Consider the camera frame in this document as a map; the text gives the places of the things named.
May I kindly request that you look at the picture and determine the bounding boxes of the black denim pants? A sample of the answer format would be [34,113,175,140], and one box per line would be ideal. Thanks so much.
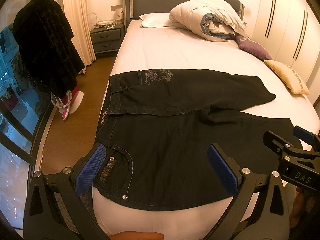
[93,69,302,211]

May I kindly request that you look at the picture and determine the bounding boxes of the person's right hand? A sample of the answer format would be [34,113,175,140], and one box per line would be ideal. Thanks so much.
[289,187,319,229]

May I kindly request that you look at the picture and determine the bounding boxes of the person's left hand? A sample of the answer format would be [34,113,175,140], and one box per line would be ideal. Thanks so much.
[109,231,164,240]

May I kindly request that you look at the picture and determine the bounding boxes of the yellow cushion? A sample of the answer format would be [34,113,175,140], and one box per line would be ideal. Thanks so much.
[264,60,310,95]

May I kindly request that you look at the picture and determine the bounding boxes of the large dark framed window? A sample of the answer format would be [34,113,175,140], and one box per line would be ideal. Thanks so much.
[1,0,52,231]

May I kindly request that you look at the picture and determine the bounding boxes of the purple cushion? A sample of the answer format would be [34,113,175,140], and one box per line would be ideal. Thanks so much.
[235,34,272,61]

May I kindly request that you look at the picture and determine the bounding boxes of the white wardrobe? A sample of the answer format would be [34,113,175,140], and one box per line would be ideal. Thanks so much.
[252,0,319,102]

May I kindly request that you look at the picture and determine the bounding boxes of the black hanging garment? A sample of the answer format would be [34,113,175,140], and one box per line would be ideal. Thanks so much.
[12,0,85,98]

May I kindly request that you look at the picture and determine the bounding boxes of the rolled white duvet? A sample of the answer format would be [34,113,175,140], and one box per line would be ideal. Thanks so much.
[169,0,247,42]

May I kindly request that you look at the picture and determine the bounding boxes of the grey left nightstand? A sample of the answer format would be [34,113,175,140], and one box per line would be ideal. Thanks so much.
[90,23,125,54]

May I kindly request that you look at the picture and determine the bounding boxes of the white bed mattress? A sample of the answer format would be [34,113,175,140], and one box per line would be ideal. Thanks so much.
[92,20,319,239]

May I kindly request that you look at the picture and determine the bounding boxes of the items on left nightstand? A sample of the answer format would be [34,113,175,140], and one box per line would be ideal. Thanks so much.
[87,7,124,30]

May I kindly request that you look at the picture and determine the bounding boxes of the white pillow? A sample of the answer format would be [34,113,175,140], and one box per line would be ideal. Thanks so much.
[139,12,177,28]

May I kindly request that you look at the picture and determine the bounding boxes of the beige curtain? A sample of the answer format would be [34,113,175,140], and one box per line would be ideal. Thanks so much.
[55,0,96,67]

